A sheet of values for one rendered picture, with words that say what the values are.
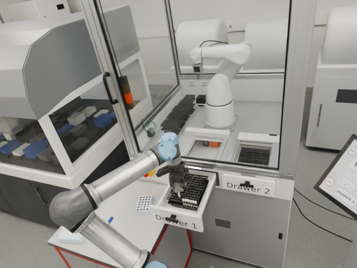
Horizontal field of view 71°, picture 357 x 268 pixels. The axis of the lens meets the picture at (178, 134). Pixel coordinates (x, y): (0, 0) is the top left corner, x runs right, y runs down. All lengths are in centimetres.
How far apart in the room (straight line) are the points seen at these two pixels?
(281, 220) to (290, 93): 82
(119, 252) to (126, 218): 57
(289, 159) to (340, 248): 121
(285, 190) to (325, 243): 100
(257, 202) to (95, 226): 95
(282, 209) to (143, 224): 80
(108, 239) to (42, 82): 98
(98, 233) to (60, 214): 18
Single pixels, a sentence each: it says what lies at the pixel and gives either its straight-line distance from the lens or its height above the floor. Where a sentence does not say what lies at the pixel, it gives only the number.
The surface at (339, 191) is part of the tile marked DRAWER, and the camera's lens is 136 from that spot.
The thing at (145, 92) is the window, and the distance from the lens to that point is 139.
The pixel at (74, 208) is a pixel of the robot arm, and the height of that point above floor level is 136.
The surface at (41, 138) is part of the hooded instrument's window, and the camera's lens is 175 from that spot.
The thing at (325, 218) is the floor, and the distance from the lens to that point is 258.
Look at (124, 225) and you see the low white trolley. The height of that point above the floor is 76.
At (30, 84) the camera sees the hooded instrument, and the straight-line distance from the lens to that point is 159.
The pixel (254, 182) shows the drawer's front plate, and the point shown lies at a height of 91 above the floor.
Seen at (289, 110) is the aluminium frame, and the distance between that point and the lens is 121.
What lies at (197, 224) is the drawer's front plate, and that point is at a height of 88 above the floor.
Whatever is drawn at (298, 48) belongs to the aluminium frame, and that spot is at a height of 162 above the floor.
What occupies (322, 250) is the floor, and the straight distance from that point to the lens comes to 238.
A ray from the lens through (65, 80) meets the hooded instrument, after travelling 175.
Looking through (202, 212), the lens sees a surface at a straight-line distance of 136.
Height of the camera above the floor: 192
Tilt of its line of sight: 32 degrees down
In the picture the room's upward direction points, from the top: 10 degrees counter-clockwise
